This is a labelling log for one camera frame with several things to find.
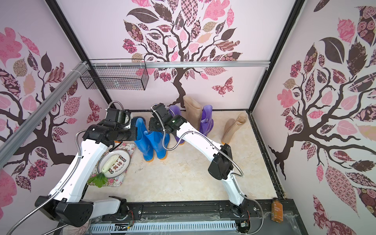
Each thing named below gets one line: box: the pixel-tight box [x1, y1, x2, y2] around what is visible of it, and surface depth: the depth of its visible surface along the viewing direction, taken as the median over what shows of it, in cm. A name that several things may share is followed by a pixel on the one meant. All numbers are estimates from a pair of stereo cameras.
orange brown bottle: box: [270, 197, 284, 224], surface depth 72 cm
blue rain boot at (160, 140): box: [143, 130, 170, 161], surface depth 77 cm
